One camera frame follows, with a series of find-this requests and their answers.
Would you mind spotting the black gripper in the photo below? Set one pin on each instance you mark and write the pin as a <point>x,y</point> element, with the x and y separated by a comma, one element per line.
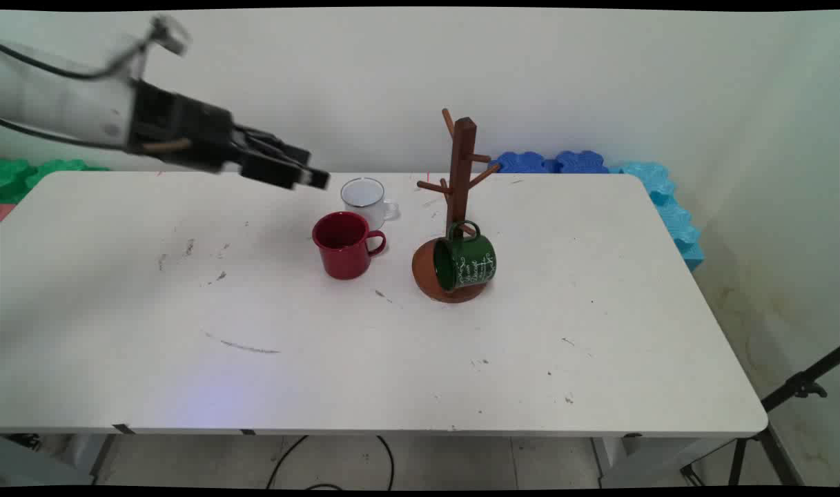
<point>181,131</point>

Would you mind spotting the green enamel mug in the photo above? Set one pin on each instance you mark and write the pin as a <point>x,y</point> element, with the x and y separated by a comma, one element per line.
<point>469,262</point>

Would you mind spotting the white enamel mug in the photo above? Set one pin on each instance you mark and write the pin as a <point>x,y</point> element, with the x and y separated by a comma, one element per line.
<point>366,200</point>

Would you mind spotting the red enamel mug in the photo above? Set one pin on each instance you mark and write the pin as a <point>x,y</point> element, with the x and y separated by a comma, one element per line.
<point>344,252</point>

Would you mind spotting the wooden mug tree stand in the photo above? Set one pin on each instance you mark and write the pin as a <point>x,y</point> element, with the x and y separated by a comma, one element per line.
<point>463,166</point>

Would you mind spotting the dark blue foam mat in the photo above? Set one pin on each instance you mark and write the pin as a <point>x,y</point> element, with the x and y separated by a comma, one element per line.
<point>530,163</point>

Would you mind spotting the green foam mat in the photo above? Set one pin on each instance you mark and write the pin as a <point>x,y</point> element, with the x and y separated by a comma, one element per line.
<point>19,176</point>

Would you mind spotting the red foam mat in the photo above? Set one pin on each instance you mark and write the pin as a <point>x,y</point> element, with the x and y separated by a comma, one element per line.
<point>4,211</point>

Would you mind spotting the grey metal table leg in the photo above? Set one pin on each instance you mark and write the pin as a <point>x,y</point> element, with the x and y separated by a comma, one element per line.
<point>102,455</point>

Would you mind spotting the light blue foam mat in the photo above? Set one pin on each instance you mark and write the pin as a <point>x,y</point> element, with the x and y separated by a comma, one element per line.
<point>671,210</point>

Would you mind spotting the black tripod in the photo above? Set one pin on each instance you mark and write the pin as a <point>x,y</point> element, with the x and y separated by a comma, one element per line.
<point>792,386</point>

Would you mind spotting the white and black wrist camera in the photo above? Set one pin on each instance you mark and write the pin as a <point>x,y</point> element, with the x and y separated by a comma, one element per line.
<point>168,34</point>

